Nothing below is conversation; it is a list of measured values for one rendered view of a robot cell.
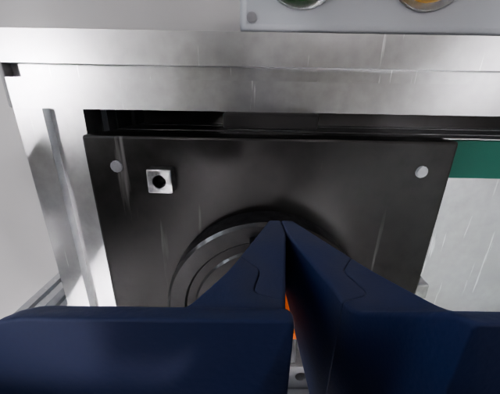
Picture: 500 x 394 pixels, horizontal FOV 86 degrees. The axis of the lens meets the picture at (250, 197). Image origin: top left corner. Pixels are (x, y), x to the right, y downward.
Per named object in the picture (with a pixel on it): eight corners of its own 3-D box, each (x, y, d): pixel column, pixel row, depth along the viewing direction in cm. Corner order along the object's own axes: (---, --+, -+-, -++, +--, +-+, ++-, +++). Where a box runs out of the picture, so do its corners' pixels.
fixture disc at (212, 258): (166, 209, 19) (157, 221, 17) (367, 213, 19) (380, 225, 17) (181, 356, 23) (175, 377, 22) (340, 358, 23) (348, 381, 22)
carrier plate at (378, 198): (97, 130, 19) (79, 134, 17) (439, 137, 19) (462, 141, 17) (141, 372, 27) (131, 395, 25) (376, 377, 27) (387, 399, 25)
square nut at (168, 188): (150, 165, 17) (144, 169, 17) (175, 166, 17) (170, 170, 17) (153, 188, 18) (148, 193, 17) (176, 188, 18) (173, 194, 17)
